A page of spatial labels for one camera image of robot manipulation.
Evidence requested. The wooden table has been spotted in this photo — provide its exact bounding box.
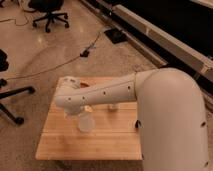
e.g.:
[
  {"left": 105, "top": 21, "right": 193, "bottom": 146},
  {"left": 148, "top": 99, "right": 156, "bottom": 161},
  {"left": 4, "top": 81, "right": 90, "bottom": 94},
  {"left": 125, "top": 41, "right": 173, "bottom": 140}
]
[{"left": 36, "top": 75, "right": 142, "bottom": 160}]

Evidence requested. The grey metal rail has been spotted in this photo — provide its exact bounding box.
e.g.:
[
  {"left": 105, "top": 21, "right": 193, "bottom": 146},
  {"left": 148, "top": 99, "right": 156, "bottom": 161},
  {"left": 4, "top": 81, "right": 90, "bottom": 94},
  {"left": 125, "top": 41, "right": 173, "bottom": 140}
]
[{"left": 81, "top": 0, "right": 213, "bottom": 83}]

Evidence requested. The small white bottle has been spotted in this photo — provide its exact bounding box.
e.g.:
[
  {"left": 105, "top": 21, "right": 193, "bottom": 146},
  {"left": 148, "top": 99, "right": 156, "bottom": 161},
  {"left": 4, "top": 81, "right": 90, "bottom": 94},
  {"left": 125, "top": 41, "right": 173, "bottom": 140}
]
[{"left": 108, "top": 104, "right": 118, "bottom": 111}]

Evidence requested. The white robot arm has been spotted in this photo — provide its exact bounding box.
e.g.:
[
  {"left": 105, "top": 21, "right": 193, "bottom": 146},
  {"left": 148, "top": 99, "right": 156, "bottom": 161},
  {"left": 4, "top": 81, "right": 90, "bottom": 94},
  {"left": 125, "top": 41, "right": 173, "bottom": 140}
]
[{"left": 54, "top": 68, "right": 210, "bottom": 171}]

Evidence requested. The black floor plate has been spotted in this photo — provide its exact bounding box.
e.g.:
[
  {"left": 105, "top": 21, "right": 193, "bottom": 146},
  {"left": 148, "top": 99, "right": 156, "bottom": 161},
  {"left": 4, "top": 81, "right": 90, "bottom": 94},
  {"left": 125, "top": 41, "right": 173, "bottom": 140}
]
[{"left": 105, "top": 28, "right": 126, "bottom": 44}]

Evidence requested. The black floor cable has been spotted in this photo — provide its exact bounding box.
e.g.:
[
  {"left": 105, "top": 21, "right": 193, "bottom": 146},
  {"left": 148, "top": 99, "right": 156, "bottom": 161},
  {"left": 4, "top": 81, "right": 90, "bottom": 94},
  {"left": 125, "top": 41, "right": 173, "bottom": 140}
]
[{"left": 5, "top": 31, "right": 102, "bottom": 81}]

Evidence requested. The black eraser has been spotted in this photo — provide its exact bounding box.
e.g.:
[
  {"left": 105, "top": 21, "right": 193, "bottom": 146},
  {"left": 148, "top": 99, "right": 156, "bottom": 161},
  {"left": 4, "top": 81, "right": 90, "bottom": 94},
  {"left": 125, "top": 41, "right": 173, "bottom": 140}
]
[{"left": 135, "top": 120, "right": 141, "bottom": 128}]

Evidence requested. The black chair base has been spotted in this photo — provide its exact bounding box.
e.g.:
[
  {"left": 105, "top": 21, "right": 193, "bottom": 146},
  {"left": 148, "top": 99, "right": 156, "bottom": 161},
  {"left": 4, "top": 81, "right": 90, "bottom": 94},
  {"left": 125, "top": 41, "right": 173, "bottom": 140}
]
[{"left": 0, "top": 79, "right": 36, "bottom": 126}]

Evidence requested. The black office chair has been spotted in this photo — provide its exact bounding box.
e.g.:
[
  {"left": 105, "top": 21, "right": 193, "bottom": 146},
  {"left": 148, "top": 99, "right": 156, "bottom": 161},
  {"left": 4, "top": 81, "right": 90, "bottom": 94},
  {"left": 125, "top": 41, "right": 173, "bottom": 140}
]
[{"left": 28, "top": 0, "right": 69, "bottom": 33}]

